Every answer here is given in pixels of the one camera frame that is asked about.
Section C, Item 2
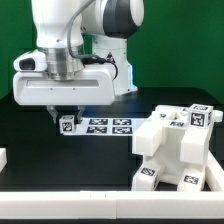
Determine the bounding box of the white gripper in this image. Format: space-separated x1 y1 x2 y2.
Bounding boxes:
13 50 115 124

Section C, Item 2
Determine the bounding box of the small white tagged block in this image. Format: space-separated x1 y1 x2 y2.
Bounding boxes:
59 115 76 134

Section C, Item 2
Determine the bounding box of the long chair side piece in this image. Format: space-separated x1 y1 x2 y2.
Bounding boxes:
132 105 188 157
180 109 223 165

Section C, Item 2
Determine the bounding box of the white chair seat block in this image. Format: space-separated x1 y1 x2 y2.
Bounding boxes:
143 129 205 185

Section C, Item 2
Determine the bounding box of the small tagged cube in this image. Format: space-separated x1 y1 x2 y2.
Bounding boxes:
188 104 213 129

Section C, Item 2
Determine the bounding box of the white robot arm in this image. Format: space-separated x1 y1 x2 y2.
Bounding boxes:
13 0 144 117

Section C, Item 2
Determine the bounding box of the white left border block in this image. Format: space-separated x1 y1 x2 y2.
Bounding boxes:
0 148 7 172

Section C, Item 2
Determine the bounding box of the flat white tagged base plate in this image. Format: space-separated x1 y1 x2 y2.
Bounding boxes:
63 117 146 136

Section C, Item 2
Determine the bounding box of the grey corrugated arm hose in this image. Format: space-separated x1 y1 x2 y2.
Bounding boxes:
66 0 119 81

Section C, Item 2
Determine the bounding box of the white front border rail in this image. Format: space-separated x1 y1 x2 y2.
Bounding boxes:
0 191 224 219

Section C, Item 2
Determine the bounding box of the white border rail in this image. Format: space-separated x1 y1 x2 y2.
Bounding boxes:
206 153 224 192
0 191 224 219

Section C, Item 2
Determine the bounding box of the white right border rail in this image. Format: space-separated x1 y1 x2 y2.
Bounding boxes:
206 153 224 192

